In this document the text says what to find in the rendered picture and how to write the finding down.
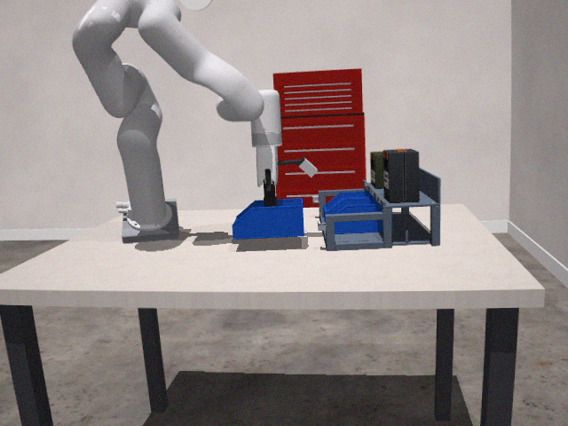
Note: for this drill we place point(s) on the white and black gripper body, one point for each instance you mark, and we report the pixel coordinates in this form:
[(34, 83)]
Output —
[(267, 158)]

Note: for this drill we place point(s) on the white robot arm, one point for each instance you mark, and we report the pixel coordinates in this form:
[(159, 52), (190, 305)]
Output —
[(119, 93)]

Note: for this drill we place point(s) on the grey shelf rack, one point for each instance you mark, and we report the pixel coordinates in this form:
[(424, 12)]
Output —
[(398, 229)]

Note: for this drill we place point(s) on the blue bin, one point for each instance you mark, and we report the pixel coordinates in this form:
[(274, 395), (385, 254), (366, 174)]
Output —
[(347, 195), (257, 221), (353, 206)]

